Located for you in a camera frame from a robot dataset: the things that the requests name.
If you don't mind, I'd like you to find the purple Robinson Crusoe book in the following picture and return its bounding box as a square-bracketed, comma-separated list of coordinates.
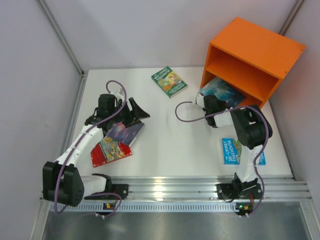
[105, 122, 145, 147]

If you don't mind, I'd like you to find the blue 26-Storey Treehouse book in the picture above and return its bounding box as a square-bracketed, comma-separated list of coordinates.
[221, 137, 267, 166]

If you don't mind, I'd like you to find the aluminium mounting rail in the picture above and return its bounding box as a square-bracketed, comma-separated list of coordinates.
[41, 176, 312, 213]

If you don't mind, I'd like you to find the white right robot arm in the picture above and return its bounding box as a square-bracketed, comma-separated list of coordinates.
[197, 94, 273, 192]

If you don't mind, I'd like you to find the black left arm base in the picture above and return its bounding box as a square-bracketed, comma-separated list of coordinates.
[84, 184, 129, 200]

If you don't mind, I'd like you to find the red comic cover book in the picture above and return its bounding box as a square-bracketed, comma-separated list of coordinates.
[90, 137, 132, 168]

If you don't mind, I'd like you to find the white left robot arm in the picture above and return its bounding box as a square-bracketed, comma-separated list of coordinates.
[42, 93, 150, 207]

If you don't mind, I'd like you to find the green Treehouse book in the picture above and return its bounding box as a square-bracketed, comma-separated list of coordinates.
[151, 66, 188, 98]

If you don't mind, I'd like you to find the teal 20000 Leagues book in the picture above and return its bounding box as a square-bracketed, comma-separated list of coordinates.
[199, 76, 246, 108]

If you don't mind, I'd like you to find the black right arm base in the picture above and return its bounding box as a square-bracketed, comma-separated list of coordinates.
[216, 183, 262, 203]

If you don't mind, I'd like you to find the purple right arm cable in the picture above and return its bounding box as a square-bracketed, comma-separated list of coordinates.
[174, 101, 273, 217]

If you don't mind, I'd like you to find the orange wooden shelf cabinet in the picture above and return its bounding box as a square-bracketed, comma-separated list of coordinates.
[200, 17, 306, 107]

